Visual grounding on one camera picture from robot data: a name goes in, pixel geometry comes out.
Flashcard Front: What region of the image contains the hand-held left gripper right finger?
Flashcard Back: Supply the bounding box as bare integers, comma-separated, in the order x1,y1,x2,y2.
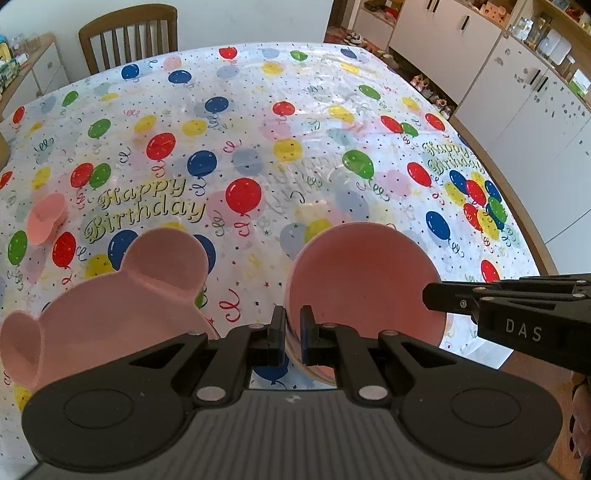
300,305,455,408

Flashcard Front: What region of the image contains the white sideboard with wooden top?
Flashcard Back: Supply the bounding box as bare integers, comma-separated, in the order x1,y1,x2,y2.
0,32,71,121

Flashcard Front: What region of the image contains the green and white box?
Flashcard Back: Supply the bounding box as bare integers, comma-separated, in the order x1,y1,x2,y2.
0,59,20,91

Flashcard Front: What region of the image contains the pink round bowl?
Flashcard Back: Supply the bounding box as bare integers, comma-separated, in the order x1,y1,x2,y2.
285,222,448,384

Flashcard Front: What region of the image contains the green carton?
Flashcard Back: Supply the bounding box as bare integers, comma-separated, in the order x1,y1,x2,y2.
569,69,591,99

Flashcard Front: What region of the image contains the pink mouse-shaped plate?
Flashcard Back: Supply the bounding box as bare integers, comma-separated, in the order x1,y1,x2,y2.
0,228,221,389

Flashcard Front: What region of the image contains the glass jar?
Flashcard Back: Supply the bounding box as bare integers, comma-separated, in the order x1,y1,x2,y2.
523,12,553,49

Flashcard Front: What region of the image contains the white floor cabinet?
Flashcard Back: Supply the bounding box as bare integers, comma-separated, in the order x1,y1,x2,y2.
387,0,591,246

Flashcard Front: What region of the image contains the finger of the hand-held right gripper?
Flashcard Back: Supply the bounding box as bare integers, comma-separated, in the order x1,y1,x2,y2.
422,274,591,325

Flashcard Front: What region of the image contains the wooden slatted chair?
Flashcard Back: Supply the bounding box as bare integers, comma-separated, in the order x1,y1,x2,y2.
78,4,179,76

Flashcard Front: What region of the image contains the small pink dish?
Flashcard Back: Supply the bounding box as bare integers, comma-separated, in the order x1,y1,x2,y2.
26,192,68,246

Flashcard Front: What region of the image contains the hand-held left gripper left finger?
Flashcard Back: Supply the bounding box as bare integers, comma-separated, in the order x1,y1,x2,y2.
126,305,288,409

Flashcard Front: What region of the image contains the white storage canister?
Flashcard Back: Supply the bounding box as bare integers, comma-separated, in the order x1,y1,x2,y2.
546,30,574,66

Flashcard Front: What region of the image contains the balloon print tablecloth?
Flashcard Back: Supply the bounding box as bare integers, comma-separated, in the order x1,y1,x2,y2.
0,42,546,462

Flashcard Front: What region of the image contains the person's right hand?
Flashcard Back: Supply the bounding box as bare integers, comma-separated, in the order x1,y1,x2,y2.
571,373,591,459

